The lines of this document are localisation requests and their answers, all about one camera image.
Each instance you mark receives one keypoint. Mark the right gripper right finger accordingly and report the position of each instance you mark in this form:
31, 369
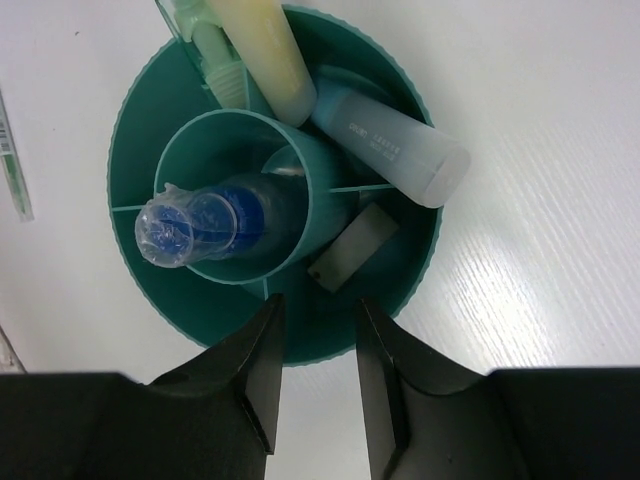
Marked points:
426, 417

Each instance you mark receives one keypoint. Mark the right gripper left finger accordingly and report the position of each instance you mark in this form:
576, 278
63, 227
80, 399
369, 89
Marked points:
223, 405

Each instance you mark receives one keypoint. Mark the grey eraser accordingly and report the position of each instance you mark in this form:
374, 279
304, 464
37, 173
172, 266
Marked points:
357, 243

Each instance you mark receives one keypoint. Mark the blue cap spray bottle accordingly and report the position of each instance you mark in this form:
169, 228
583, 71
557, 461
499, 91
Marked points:
244, 217

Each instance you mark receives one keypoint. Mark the blue highlighter marker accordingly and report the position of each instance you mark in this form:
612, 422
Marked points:
423, 163

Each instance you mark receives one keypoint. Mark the yellow highlighter marker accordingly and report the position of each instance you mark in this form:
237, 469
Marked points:
264, 40

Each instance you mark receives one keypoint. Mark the green correction tape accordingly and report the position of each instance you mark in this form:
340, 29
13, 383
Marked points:
196, 27

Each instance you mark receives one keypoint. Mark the teal round organizer container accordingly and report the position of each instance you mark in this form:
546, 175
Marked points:
171, 130

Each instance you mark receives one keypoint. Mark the green pen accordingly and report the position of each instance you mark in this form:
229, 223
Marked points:
13, 172

